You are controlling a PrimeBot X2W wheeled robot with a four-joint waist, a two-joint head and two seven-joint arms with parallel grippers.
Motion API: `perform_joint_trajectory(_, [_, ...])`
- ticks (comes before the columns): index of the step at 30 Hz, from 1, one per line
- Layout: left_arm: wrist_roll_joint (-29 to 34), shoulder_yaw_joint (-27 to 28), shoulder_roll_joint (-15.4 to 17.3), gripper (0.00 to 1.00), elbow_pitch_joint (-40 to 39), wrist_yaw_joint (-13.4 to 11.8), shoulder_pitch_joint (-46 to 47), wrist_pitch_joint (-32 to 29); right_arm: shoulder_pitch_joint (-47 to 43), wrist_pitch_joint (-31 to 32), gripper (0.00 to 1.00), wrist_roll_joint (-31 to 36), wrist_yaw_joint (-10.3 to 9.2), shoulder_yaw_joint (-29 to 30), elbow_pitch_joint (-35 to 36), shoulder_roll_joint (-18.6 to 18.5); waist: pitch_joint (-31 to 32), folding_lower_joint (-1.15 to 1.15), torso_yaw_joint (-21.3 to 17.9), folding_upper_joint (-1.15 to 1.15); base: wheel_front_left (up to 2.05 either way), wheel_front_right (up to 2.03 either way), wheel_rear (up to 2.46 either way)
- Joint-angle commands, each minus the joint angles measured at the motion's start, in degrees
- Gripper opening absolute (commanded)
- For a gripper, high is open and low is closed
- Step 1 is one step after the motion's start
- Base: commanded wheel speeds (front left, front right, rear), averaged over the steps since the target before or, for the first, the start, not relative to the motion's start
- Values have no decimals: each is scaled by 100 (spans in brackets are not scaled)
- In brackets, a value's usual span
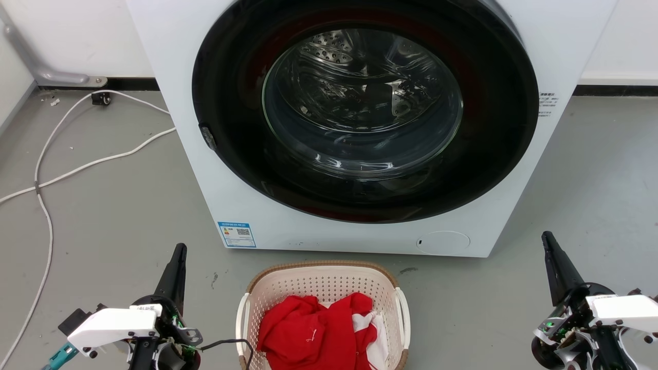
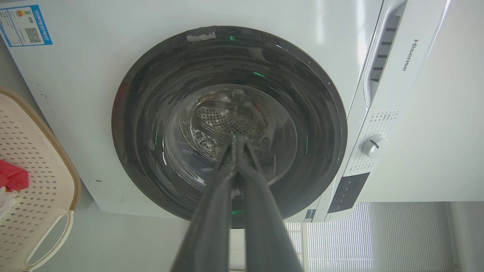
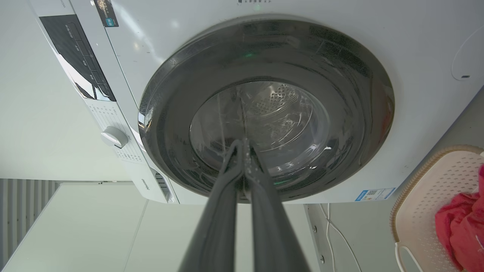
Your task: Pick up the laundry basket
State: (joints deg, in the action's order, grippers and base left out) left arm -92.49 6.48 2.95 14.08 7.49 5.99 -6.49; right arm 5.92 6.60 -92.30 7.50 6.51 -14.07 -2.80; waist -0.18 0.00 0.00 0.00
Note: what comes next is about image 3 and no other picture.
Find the blue energy label sticker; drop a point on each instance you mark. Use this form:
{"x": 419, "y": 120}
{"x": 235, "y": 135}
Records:
{"x": 375, "y": 194}

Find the grey slatted radiator panel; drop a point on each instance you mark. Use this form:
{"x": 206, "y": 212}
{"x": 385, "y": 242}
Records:
{"x": 22, "y": 215}

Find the beige perforated laundry basket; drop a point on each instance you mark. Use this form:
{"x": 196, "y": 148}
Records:
{"x": 419, "y": 204}

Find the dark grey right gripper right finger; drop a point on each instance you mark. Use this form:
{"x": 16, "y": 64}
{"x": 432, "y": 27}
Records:
{"x": 270, "y": 230}

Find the silver washing machine dial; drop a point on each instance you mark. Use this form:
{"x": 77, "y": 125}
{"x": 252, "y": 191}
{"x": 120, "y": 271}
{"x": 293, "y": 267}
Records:
{"x": 114, "y": 136}

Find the red garment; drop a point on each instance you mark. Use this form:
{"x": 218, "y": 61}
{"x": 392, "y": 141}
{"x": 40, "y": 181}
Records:
{"x": 461, "y": 226}

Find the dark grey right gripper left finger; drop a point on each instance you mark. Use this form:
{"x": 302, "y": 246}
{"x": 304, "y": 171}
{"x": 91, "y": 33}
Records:
{"x": 215, "y": 226}

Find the white front-load washing machine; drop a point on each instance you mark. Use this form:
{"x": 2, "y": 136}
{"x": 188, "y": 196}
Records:
{"x": 397, "y": 56}

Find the dark round washing machine door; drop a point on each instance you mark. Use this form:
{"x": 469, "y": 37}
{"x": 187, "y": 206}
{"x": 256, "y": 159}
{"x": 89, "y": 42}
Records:
{"x": 264, "y": 75}

